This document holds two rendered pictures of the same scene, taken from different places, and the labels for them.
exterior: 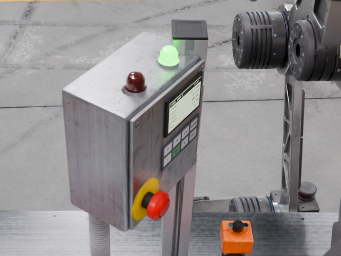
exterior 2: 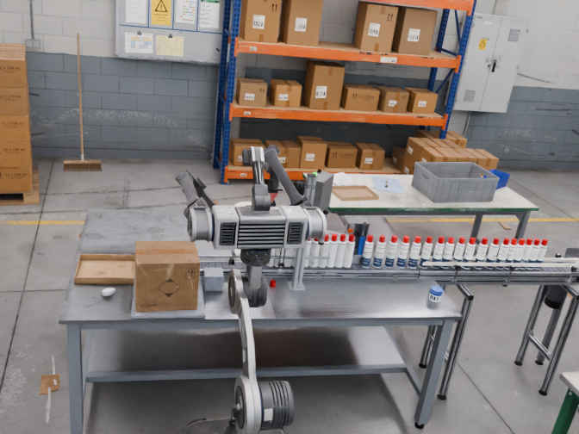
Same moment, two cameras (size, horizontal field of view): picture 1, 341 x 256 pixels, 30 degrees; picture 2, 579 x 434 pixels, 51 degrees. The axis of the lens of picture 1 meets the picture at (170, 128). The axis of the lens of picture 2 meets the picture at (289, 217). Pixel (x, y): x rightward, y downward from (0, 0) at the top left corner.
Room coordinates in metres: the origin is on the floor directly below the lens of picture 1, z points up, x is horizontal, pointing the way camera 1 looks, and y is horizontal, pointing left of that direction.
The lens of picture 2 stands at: (3.62, -0.63, 2.55)
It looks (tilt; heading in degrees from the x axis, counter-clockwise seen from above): 24 degrees down; 170
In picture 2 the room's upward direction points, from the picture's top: 7 degrees clockwise
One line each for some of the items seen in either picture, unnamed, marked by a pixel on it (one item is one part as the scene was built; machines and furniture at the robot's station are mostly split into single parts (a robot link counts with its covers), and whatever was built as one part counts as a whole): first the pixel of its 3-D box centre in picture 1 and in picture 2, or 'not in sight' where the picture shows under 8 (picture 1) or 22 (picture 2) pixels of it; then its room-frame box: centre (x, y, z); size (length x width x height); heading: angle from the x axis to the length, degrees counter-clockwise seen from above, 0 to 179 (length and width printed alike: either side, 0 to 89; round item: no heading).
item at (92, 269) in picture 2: not in sight; (106, 269); (0.63, -1.06, 0.85); 0.30 x 0.26 x 0.04; 94
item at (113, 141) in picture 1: (137, 131); (318, 192); (0.64, 0.04, 1.38); 0.17 x 0.10 x 0.19; 149
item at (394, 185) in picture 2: not in sight; (388, 184); (-1.10, 1.04, 0.81); 0.32 x 0.24 x 0.01; 174
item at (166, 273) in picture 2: not in sight; (165, 275); (0.91, -0.73, 0.99); 0.30 x 0.24 x 0.27; 97
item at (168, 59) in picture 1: (169, 55); not in sight; (0.66, 0.01, 1.49); 0.03 x 0.03 x 0.02
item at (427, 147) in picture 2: not in sight; (439, 167); (-3.15, 2.37, 0.32); 1.20 x 0.83 x 0.64; 7
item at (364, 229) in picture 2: not in sight; (353, 239); (0.45, 0.35, 1.01); 0.14 x 0.13 x 0.26; 94
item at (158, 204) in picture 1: (155, 203); not in sight; (0.57, 0.01, 1.33); 0.04 x 0.03 x 0.04; 149
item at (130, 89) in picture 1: (135, 82); not in sight; (0.60, 0.04, 1.49); 0.03 x 0.03 x 0.02
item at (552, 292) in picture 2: not in sight; (558, 282); (0.32, 1.86, 0.71); 0.15 x 0.12 x 0.34; 4
